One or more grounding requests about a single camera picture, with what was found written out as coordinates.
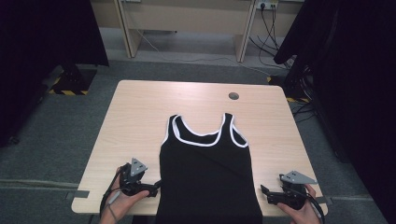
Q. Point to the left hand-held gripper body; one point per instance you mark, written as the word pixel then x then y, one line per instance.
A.
pixel 132 180

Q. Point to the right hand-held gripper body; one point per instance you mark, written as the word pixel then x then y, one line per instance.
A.
pixel 294 196

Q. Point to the black tank top white trim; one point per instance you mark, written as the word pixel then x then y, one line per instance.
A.
pixel 205 177

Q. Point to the person's right hand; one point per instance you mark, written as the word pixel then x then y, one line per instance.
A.
pixel 303 214

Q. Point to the person's left hand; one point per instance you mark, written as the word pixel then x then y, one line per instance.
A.
pixel 120 203

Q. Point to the grey floor tape piece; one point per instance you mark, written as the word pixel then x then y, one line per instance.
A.
pixel 325 200
pixel 77 194

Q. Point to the black stand base hazard tape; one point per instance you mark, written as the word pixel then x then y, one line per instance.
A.
pixel 289 90
pixel 74 82

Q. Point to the black curtain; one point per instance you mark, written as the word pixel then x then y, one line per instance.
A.
pixel 358 77
pixel 37 46

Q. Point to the beige wooden desk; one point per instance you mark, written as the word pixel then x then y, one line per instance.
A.
pixel 186 15

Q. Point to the white wall power outlet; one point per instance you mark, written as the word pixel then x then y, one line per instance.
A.
pixel 267 3

